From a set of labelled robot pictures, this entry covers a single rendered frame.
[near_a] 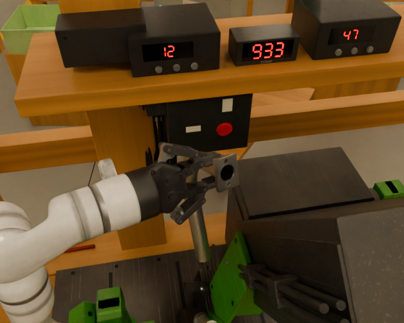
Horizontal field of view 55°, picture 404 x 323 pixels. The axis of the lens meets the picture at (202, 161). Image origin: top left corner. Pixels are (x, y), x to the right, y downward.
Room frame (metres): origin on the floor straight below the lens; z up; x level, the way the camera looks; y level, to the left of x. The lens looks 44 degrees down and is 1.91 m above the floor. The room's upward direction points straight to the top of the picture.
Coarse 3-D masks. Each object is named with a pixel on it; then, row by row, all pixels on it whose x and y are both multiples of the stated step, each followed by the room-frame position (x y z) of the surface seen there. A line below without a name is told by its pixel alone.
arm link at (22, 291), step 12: (0, 204) 0.31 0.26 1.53; (12, 204) 0.32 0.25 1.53; (0, 216) 0.29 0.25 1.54; (12, 216) 0.30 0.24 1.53; (24, 216) 0.31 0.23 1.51; (0, 228) 0.27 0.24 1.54; (24, 228) 0.29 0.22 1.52; (36, 276) 0.27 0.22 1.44; (0, 288) 0.25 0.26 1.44; (12, 288) 0.25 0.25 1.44; (24, 288) 0.25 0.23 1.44; (36, 288) 0.26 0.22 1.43; (0, 300) 0.24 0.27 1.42; (12, 300) 0.24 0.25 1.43; (24, 300) 0.24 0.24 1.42
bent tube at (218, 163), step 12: (228, 156) 0.43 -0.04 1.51; (204, 168) 0.45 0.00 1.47; (216, 168) 0.41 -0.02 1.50; (228, 168) 0.44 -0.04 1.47; (192, 180) 0.49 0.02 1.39; (216, 180) 0.41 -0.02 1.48; (228, 180) 0.41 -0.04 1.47; (192, 216) 0.46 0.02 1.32; (192, 228) 0.45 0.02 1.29; (204, 228) 0.46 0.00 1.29; (204, 240) 0.44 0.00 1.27; (204, 252) 0.43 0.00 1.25
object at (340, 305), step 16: (256, 272) 0.31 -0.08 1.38; (272, 272) 0.30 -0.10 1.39; (272, 288) 0.24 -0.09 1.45; (288, 288) 0.22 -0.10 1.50; (304, 288) 0.22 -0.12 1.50; (288, 304) 0.21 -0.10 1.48; (304, 304) 0.20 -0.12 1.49; (320, 304) 0.16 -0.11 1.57; (336, 304) 0.17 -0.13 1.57; (320, 320) 0.16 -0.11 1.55; (336, 320) 0.16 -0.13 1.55
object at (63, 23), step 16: (64, 16) 0.65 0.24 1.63; (80, 16) 0.65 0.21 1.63; (96, 16) 0.65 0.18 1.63; (112, 16) 0.65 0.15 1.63; (128, 16) 0.65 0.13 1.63; (144, 16) 0.66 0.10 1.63; (64, 32) 0.60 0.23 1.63; (80, 32) 0.61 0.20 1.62; (96, 32) 0.61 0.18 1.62; (112, 32) 0.61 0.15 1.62; (128, 32) 0.62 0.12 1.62; (64, 48) 0.60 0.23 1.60; (80, 48) 0.60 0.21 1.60; (96, 48) 0.61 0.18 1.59; (112, 48) 0.61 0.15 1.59; (64, 64) 0.60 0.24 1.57; (80, 64) 0.60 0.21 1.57; (96, 64) 0.61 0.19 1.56
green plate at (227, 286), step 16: (240, 240) 0.44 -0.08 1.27; (224, 256) 0.45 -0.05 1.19; (240, 256) 0.41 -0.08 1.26; (224, 272) 0.43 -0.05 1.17; (240, 272) 0.39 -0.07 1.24; (224, 288) 0.40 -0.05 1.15; (240, 288) 0.36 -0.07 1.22; (224, 304) 0.37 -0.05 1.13; (240, 304) 0.35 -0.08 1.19; (224, 320) 0.35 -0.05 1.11
